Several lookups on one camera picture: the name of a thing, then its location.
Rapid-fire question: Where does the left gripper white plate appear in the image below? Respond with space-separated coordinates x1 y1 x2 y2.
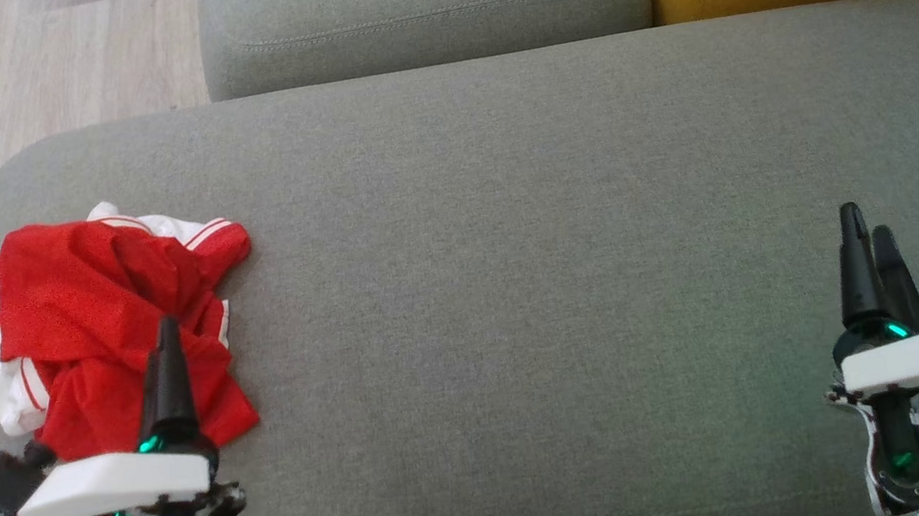
0 309 248 516

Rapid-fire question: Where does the red Bulls 23 jersey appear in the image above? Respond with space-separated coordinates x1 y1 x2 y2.
0 186 273 474

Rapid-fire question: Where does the large grey sofa ottoman cushion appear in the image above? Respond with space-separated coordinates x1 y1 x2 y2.
0 0 919 516

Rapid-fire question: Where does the grey sofa seat cushion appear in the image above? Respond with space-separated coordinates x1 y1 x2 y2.
195 0 659 104

